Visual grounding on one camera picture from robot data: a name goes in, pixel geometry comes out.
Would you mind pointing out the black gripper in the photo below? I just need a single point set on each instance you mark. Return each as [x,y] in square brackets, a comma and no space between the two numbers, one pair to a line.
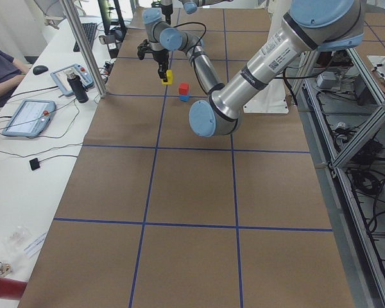
[160,56]
[167,9]

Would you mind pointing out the yellow wooden block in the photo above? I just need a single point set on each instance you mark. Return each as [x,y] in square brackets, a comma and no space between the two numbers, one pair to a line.
[168,78]

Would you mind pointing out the red wooden block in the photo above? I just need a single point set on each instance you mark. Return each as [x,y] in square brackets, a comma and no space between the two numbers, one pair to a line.
[183,89]

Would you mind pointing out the blue wooden block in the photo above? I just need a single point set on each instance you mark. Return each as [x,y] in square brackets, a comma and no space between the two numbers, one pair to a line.
[184,98]

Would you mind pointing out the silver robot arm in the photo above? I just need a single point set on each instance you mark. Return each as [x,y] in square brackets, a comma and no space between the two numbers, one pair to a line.
[306,26]
[190,6]

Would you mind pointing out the black computer monitor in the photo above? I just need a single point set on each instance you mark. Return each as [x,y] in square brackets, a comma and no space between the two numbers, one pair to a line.
[112,19]

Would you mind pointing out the black keyboard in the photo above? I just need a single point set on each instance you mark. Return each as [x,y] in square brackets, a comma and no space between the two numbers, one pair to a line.
[90,30]

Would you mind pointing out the black water bottle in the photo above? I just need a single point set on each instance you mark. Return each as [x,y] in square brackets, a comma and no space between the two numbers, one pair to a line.
[77,86]

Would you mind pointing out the far teach pendant tablet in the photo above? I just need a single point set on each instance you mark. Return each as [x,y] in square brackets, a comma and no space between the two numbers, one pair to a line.
[62,76]

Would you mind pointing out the teach pendant tablet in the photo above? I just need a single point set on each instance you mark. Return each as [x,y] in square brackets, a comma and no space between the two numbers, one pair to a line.
[62,76]
[30,119]

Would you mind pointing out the black computer mouse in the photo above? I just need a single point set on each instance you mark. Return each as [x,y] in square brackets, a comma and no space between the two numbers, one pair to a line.
[39,69]

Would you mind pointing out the near teach pendant tablet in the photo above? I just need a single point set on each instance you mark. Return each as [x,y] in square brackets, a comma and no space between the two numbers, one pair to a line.
[30,119]

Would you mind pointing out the seated person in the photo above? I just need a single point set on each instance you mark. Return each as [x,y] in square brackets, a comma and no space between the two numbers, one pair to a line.
[12,73]

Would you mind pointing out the small black square pad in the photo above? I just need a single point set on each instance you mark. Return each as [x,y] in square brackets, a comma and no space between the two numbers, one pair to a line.
[34,164]

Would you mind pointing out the red cylinder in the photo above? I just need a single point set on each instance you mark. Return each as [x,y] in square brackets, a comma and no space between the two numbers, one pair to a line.
[11,289]

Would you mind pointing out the aluminium frame post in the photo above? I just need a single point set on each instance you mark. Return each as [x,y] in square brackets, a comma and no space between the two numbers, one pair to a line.
[77,30]

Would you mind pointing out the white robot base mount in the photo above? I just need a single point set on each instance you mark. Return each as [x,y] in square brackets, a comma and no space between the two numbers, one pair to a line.
[271,100]

